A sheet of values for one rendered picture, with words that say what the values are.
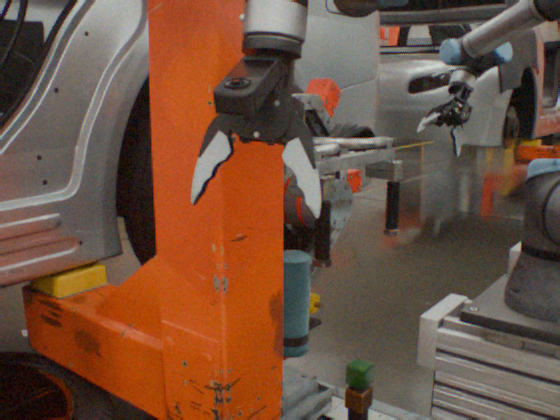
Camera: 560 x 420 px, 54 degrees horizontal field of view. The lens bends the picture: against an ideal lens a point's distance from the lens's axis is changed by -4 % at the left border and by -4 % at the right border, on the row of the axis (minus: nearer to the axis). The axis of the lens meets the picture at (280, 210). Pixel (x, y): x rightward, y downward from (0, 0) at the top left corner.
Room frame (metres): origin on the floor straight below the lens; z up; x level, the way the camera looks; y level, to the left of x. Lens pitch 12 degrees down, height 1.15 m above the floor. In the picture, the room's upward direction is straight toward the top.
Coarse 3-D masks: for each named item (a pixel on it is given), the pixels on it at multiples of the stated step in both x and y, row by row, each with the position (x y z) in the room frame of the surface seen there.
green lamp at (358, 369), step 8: (360, 360) 0.95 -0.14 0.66; (352, 368) 0.92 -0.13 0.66; (360, 368) 0.92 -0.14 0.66; (368, 368) 0.92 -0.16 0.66; (352, 376) 0.92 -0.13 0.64; (360, 376) 0.91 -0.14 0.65; (368, 376) 0.92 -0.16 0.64; (352, 384) 0.92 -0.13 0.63; (360, 384) 0.91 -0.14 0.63; (368, 384) 0.92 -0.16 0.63
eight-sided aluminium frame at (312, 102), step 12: (300, 96) 1.52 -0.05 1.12; (312, 96) 1.56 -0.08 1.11; (312, 108) 1.57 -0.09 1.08; (324, 108) 1.61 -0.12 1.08; (312, 120) 1.64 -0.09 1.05; (324, 120) 1.61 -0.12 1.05; (312, 132) 1.67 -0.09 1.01; (324, 132) 1.64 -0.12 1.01; (324, 156) 1.72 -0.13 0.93; (312, 240) 1.66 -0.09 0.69; (312, 252) 1.65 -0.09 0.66; (312, 276) 1.57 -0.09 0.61
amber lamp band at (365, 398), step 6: (348, 390) 0.93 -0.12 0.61; (372, 390) 0.94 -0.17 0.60; (348, 396) 0.93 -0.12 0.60; (354, 396) 0.92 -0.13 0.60; (360, 396) 0.91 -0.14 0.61; (366, 396) 0.92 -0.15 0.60; (348, 402) 0.93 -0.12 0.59; (354, 402) 0.92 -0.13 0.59; (360, 402) 0.91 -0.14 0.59; (366, 402) 0.92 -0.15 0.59; (348, 408) 0.93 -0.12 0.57; (354, 408) 0.92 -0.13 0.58; (360, 408) 0.91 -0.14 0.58; (366, 408) 0.92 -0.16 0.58
